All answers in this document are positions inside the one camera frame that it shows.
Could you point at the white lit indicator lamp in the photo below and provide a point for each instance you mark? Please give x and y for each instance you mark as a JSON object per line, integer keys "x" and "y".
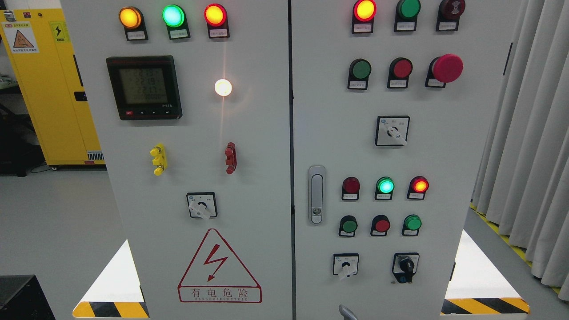
{"x": 223, "y": 87}

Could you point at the black digital power meter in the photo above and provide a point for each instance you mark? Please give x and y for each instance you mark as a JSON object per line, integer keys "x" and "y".
{"x": 145, "y": 87}

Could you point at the green start button lower left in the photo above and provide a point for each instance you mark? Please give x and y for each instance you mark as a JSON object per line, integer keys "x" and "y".
{"x": 347, "y": 226}

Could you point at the black key selector switch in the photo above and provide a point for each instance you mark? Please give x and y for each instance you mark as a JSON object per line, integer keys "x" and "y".
{"x": 405, "y": 266}

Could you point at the green button lower right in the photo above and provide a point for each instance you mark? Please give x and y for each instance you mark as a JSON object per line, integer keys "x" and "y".
{"x": 411, "y": 226}

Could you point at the right door upper selector switch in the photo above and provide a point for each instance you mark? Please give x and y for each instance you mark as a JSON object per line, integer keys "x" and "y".
{"x": 392, "y": 130}

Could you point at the door selector switch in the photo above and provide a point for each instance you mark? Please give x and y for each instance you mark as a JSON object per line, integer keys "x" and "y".
{"x": 202, "y": 205}
{"x": 392, "y": 130}

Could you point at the yellow safety storage cabinet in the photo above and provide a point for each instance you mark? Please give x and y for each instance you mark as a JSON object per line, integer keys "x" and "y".
{"x": 42, "y": 56}

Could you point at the green indicator lamp top left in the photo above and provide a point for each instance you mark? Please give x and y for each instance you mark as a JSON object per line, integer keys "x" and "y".
{"x": 175, "y": 20}

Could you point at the yellow terminal connector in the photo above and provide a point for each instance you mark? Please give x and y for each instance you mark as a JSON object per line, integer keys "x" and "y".
{"x": 159, "y": 159}

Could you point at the dark red unlit lamp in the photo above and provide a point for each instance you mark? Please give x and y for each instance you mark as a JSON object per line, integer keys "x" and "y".
{"x": 350, "y": 189}

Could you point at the green pushbutton top right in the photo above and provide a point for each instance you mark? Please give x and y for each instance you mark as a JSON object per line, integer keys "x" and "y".
{"x": 406, "y": 15}

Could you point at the red indicator lamp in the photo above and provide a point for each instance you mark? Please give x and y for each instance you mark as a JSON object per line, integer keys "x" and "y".
{"x": 216, "y": 19}
{"x": 363, "y": 14}

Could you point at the grey electrical control cabinet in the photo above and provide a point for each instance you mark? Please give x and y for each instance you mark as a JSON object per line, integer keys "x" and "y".
{"x": 290, "y": 109}

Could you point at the red indicator lamp top right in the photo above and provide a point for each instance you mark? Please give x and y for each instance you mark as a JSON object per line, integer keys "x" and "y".
{"x": 363, "y": 14}

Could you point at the yellow indicator lamp top left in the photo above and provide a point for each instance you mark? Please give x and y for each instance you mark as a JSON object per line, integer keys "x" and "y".
{"x": 133, "y": 22}

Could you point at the grey curtain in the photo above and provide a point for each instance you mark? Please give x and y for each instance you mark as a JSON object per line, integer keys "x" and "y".
{"x": 523, "y": 181}

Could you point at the dark red buzzer lamp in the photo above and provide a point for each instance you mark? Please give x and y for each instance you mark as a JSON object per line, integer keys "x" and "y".
{"x": 449, "y": 14}

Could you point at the white lower selector switch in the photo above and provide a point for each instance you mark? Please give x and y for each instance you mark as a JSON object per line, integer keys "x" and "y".
{"x": 345, "y": 265}

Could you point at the red indicator lamp top left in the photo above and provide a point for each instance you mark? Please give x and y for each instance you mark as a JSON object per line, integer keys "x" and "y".
{"x": 216, "y": 19}

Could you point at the red terminal connector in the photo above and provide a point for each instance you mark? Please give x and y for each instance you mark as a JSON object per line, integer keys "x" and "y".
{"x": 230, "y": 161}

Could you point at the red lit lamp lower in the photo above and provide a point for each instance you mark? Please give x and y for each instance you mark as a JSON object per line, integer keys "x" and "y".
{"x": 417, "y": 188}

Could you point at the red electric danger sticker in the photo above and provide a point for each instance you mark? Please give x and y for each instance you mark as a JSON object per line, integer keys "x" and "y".
{"x": 217, "y": 275}

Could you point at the red stop button lower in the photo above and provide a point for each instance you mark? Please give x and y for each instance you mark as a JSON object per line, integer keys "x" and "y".
{"x": 380, "y": 225}

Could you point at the red pushbutton second row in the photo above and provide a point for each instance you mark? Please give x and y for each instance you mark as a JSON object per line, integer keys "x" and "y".
{"x": 399, "y": 73}

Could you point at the green pushbutton second row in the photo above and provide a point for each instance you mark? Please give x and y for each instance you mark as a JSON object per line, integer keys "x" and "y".
{"x": 358, "y": 75}

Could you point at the black box bottom left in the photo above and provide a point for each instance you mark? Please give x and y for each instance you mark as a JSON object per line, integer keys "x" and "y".
{"x": 21, "y": 298}

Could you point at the green lit lamp lower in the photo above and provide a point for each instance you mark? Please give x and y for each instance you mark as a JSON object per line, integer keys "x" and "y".
{"x": 384, "y": 189}

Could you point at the red mushroom emergency stop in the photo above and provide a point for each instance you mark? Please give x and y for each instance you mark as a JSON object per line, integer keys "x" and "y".
{"x": 444, "y": 69}

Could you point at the silver cabinet door handle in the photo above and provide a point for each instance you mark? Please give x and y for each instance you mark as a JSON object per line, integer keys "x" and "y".
{"x": 316, "y": 194}

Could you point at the black equipment behind cabinet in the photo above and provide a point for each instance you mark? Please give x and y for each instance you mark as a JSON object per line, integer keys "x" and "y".
{"x": 16, "y": 154}

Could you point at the left door selector switch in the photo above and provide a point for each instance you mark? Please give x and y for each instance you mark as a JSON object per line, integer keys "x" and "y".
{"x": 202, "y": 205}

